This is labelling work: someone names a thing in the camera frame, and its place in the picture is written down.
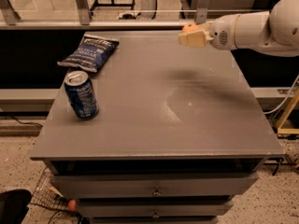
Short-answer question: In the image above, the black stand base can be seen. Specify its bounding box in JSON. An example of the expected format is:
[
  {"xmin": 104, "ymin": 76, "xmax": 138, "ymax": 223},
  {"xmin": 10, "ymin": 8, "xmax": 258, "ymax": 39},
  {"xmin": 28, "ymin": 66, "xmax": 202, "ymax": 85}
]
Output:
[{"xmin": 90, "ymin": 0, "xmax": 135, "ymax": 15}]

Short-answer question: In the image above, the lower drawer knob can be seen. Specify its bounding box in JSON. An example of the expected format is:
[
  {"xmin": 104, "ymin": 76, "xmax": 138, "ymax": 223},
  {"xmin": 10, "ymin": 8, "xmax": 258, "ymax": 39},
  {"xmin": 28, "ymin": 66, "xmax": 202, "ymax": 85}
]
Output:
[{"xmin": 151, "ymin": 212, "xmax": 160, "ymax": 219}]

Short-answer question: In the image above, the blue pepsi can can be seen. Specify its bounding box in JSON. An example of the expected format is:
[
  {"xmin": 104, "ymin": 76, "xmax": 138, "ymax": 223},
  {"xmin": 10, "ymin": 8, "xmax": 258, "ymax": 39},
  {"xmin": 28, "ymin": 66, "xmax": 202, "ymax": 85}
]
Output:
[{"xmin": 64, "ymin": 71, "xmax": 99, "ymax": 119}]

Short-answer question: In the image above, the black object on floor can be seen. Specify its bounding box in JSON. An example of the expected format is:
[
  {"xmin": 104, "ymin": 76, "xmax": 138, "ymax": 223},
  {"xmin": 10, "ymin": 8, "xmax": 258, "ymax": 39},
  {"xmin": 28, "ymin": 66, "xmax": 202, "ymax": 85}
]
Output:
[{"xmin": 0, "ymin": 189, "xmax": 32, "ymax": 224}]

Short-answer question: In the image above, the grey drawer cabinet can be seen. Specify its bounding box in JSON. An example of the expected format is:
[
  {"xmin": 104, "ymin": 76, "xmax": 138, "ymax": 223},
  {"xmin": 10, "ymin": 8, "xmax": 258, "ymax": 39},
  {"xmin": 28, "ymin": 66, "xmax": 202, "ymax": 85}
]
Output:
[{"xmin": 31, "ymin": 31, "xmax": 283, "ymax": 224}]

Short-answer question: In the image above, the orange fruit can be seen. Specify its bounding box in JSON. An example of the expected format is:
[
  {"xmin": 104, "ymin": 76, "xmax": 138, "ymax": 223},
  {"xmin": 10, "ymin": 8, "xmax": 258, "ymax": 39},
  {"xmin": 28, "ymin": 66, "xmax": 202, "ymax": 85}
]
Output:
[{"xmin": 181, "ymin": 23, "xmax": 198, "ymax": 33}]

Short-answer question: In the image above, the yellow wooden frame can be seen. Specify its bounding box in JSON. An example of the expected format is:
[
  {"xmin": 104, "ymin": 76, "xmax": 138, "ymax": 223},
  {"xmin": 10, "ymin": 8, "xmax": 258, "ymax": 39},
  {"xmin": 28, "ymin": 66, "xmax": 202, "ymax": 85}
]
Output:
[{"xmin": 275, "ymin": 89, "xmax": 299, "ymax": 135}]

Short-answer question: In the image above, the upper drawer knob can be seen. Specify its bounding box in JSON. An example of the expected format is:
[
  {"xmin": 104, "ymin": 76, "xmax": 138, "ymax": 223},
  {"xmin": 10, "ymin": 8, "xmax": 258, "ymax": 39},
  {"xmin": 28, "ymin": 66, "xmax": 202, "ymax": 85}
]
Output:
[{"xmin": 151, "ymin": 187, "xmax": 162, "ymax": 197}]

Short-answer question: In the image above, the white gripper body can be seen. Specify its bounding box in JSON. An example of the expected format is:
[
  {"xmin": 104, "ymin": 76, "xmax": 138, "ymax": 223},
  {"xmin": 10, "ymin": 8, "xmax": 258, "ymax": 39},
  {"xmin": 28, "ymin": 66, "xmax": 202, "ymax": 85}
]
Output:
[{"xmin": 209, "ymin": 14, "xmax": 240, "ymax": 50}]

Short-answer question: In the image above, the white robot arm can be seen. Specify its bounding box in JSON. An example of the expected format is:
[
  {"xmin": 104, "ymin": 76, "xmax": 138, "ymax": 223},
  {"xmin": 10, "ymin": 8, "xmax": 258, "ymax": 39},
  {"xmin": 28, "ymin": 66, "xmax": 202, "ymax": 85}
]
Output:
[{"xmin": 178, "ymin": 0, "xmax": 299, "ymax": 57}]

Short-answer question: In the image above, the metal railing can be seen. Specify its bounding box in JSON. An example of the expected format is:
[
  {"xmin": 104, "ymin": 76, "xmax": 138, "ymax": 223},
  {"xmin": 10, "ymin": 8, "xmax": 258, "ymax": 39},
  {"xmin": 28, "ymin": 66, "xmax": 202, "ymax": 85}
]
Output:
[{"xmin": 0, "ymin": 0, "xmax": 219, "ymax": 31}]

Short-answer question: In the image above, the drawer knob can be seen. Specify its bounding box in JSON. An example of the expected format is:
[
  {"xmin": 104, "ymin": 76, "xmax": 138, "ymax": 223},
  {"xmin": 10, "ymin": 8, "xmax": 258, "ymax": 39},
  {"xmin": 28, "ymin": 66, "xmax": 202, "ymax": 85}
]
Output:
[
  {"xmin": 151, "ymin": 187, "xmax": 162, "ymax": 197},
  {"xmin": 151, "ymin": 212, "xmax": 160, "ymax": 219}
]

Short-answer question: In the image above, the small orange ball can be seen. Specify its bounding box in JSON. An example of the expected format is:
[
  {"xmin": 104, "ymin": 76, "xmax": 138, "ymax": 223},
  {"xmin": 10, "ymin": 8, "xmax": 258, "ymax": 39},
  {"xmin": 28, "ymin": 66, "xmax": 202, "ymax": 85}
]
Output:
[{"xmin": 67, "ymin": 200, "xmax": 77, "ymax": 212}]

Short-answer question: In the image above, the blue chip bag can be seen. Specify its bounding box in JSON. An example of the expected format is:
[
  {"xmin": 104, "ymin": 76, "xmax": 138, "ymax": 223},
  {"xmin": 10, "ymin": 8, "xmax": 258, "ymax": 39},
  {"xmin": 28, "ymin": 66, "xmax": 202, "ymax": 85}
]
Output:
[{"xmin": 58, "ymin": 35, "xmax": 120, "ymax": 73}]

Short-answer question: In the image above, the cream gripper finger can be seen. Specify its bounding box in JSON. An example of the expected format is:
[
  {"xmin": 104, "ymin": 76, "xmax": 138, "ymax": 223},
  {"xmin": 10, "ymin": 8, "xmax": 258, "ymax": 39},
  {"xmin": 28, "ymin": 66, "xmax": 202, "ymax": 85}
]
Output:
[
  {"xmin": 197, "ymin": 21, "xmax": 212, "ymax": 31},
  {"xmin": 178, "ymin": 30, "xmax": 213, "ymax": 48}
]

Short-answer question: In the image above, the wire basket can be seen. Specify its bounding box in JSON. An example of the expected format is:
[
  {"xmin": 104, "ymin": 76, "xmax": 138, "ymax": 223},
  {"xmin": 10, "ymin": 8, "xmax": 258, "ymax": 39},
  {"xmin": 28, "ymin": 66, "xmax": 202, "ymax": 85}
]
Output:
[{"xmin": 31, "ymin": 168, "xmax": 68, "ymax": 212}]

